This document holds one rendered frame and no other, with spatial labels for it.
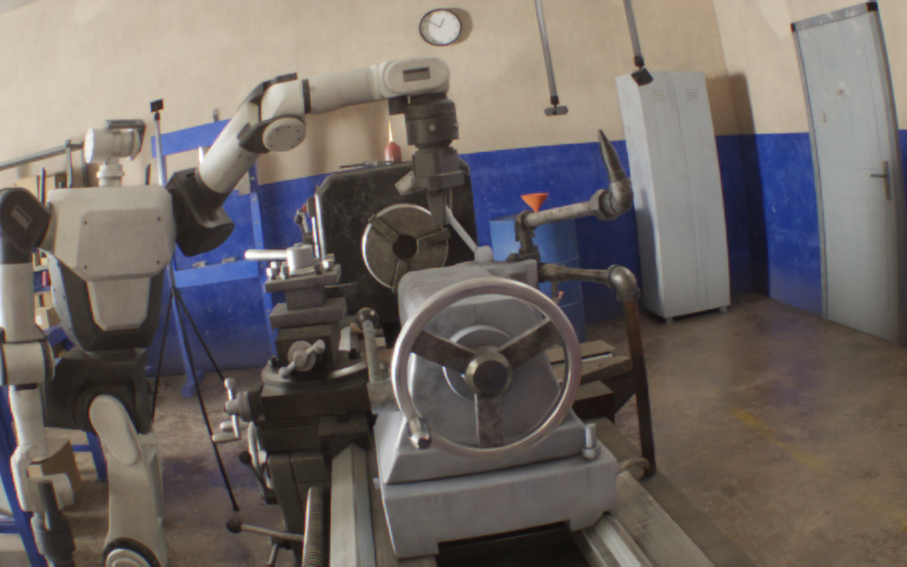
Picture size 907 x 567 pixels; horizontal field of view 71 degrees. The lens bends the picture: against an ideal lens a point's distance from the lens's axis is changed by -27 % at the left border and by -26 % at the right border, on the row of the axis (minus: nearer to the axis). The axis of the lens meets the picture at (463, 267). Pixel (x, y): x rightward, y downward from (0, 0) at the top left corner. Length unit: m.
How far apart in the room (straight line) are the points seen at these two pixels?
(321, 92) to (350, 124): 4.61
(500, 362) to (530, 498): 0.20
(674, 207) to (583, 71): 1.26
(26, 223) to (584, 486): 1.01
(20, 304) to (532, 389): 0.90
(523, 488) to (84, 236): 0.83
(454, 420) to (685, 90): 5.06
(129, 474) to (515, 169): 4.94
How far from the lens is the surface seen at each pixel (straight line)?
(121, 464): 1.51
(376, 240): 2.47
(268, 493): 1.79
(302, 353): 1.56
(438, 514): 1.04
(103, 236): 1.38
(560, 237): 5.43
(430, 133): 1.37
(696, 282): 6.01
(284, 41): 6.08
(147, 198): 1.42
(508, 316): 1.04
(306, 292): 1.77
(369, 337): 1.21
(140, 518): 1.58
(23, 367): 1.40
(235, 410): 1.80
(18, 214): 1.38
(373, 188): 2.67
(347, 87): 1.37
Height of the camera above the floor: 1.34
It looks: 8 degrees down
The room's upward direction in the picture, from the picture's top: 7 degrees counter-clockwise
